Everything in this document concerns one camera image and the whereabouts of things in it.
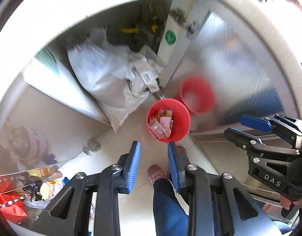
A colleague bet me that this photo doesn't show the white sachet packet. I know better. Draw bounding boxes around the white sachet packet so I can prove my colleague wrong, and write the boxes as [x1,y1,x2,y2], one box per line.
[148,118,167,139]

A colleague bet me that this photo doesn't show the red plastic bag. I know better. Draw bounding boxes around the red plastic bag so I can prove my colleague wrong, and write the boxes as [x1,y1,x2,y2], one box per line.
[0,181,27,224]

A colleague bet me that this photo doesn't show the pink left slipper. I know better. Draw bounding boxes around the pink left slipper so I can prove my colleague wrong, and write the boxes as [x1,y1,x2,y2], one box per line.
[147,165,168,184]

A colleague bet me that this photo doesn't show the red trash bin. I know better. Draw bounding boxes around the red trash bin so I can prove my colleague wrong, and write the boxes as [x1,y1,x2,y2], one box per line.
[146,98,191,143]

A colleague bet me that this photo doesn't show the white woven sack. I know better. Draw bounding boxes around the white woven sack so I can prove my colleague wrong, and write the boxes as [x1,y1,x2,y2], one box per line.
[68,28,167,131]

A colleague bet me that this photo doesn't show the person right hand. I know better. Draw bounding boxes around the person right hand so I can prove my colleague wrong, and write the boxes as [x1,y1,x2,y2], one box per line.
[280,196,302,210]

